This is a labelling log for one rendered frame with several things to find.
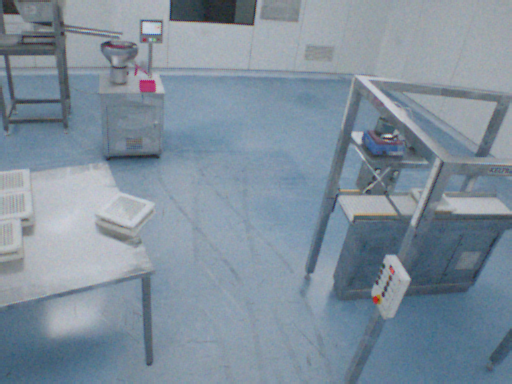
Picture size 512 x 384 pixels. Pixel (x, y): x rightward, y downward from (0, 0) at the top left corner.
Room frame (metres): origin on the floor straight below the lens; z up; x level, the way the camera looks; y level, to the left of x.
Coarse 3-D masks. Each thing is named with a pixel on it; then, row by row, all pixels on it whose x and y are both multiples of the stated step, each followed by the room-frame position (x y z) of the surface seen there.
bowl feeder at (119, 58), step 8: (120, 40) 4.23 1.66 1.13; (112, 48) 4.17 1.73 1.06; (120, 48) 4.21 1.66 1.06; (128, 48) 4.22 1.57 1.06; (112, 56) 3.89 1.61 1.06; (120, 56) 3.90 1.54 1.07; (128, 56) 3.96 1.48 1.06; (112, 64) 3.98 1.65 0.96; (120, 64) 3.97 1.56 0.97; (144, 64) 4.08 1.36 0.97; (112, 72) 3.98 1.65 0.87; (120, 72) 3.98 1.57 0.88; (128, 72) 4.07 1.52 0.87; (136, 72) 4.03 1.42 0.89; (112, 80) 3.98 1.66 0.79; (120, 80) 3.98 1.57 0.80; (128, 80) 4.06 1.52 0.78
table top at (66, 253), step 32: (32, 192) 1.93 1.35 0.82; (64, 192) 1.99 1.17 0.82; (96, 192) 2.04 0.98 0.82; (64, 224) 1.71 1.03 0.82; (32, 256) 1.43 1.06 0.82; (64, 256) 1.47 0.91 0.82; (96, 256) 1.51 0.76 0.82; (128, 256) 1.55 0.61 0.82; (0, 288) 1.20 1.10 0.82; (32, 288) 1.23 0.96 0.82; (64, 288) 1.27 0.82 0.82
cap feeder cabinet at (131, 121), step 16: (112, 96) 3.73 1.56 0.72; (128, 96) 3.79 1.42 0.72; (144, 96) 3.85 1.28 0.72; (160, 96) 3.91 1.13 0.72; (112, 112) 3.73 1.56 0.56; (128, 112) 3.79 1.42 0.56; (144, 112) 3.85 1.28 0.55; (160, 112) 3.92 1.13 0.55; (112, 128) 3.73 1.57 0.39; (128, 128) 3.79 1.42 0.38; (144, 128) 3.85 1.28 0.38; (160, 128) 3.92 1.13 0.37; (112, 144) 3.72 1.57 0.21; (128, 144) 3.79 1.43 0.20; (144, 144) 3.85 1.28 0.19; (160, 144) 3.92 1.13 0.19
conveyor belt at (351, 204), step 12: (348, 204) 2.37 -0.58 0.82; (360, 204) 2.39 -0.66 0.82; (372, 204) 2.42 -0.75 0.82; (384, 204) 2.44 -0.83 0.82; (396, 204) 2.47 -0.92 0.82; (456, 204) 2.60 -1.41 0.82; (468, 204) 2.63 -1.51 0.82; (480, 204) 2.66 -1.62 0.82; (492, 204) 2.69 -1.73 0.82; (348, 216) 2.26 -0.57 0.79
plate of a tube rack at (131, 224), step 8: (120, 192) 1.99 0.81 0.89; (112, 200) 1.90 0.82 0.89; (144, 200) 1.95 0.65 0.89; (104, 208) 1.81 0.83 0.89; (136, 208) 1.86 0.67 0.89; (144, 208) 1.87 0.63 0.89; (152, 208) 1.90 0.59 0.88; (96, 216) 1.75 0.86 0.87; (104, 216) 1.75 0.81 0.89; (112, 216) 1.76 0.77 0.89; (136, 216) 1.79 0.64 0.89; (144, 216) 1.82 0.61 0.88; (120, 224) 1.72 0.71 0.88; (128, 224) 1.72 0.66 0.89; (136, 224) 1.73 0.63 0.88
